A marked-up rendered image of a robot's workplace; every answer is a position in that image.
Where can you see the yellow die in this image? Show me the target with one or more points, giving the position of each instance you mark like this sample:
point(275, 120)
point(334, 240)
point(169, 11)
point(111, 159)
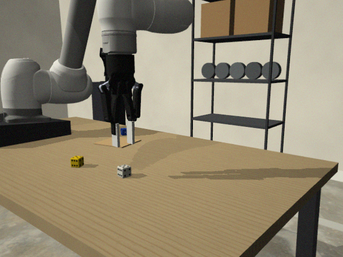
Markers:
point(77, 161)

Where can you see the white die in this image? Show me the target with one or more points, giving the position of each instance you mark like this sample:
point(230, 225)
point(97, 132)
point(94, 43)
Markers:
point(124, 171)

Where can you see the tan square mat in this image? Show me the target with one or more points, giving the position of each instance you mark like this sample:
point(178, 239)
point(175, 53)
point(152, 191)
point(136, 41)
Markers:
point(108, 142)

